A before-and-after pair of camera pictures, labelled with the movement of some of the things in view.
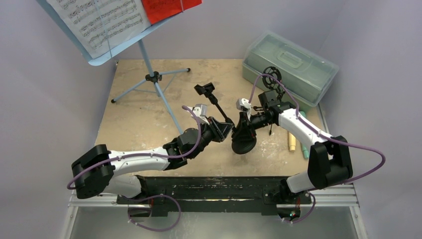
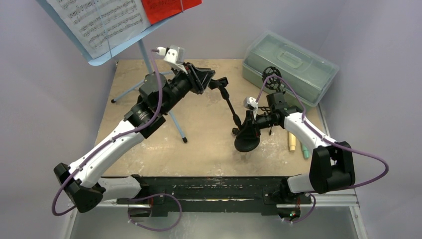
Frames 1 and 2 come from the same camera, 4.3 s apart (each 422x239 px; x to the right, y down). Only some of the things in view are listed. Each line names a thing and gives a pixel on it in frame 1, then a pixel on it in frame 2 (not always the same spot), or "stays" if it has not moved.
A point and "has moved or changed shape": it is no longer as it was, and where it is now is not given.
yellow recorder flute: (292, 140) stays
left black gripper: (219, 130) → (199, 77)
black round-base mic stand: (243, 142) has moved or changed shape
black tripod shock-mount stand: (271, 83) stays
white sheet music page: (101, 26) stays
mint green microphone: (305, 150) stays
